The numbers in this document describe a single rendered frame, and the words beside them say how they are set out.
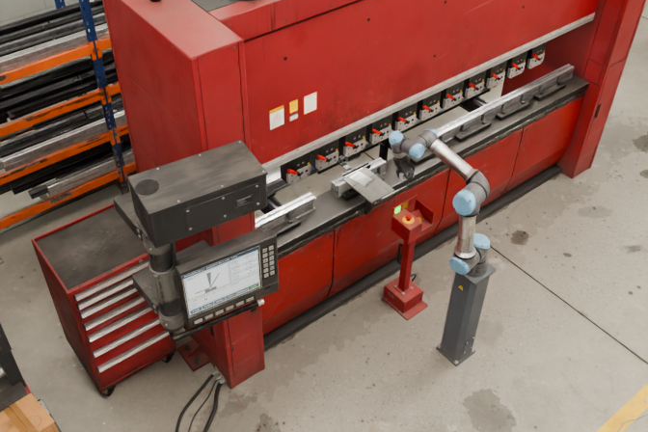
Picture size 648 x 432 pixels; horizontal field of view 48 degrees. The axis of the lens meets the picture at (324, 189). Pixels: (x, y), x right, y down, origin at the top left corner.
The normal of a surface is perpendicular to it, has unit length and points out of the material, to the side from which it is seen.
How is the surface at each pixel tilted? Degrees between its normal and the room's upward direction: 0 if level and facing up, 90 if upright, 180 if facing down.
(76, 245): 0
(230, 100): 90
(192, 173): 0
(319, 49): 90
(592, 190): 0
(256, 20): 90
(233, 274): 90
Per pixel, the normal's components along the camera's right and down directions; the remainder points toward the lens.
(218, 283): 0.50, 0.57
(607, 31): -0.79, 0.40
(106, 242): 0.01, -0.75
